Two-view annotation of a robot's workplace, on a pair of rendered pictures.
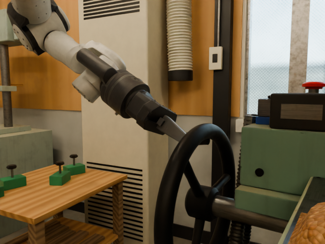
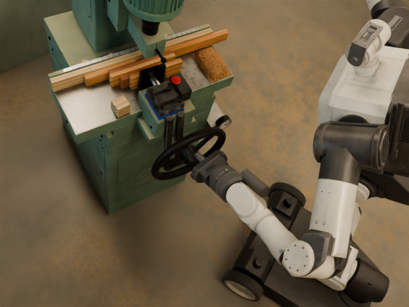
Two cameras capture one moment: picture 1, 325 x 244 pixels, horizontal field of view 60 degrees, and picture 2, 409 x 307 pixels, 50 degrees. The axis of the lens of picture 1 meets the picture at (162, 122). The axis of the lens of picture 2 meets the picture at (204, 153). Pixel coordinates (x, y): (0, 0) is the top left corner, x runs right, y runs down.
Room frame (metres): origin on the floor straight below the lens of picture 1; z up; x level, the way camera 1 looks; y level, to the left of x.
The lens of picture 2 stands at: (1.20, 0.04, 2.12)
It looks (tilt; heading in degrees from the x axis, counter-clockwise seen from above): 61 degrees down; 185
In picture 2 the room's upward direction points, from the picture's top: 23 degrees clockwise
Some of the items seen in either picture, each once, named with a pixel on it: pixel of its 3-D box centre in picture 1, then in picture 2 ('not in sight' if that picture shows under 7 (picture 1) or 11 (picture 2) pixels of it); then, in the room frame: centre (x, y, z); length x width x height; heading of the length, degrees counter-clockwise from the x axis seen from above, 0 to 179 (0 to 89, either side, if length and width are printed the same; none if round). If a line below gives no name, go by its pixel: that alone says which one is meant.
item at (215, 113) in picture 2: not in sight; (210, 117); (0.17, -0.09, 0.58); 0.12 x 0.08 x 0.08; 56
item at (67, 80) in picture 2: not in sight; (137, 57); (0.32, -0.39, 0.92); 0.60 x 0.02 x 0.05; 146
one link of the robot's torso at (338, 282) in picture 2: not in sight; (329, 259); (0.36, 0.68, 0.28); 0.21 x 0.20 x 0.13; 86
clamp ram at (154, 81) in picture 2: not in sight; (156, 83); (0.39, -0.27, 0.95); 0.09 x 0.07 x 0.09; 146
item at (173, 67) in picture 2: not in sight; (156, 74); (0.35, -0.30, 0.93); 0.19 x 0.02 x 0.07; 146
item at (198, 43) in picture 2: not in sight; (160, 56); (0.26, -0.33, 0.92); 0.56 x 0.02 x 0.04; 146
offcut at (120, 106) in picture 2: not in sight; (120, 106); (0.52, -0.33, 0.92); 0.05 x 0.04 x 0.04; 154
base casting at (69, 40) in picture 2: not in sight; (128, 64); (0.24, -0.46, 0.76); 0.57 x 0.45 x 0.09; 56
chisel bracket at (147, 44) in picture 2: not in sight; (146, 35); (0.29, -0.37, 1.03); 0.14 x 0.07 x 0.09; 56
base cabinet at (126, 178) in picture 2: not in sight; (125, 118); (0.24, -0.46, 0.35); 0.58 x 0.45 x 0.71; 56
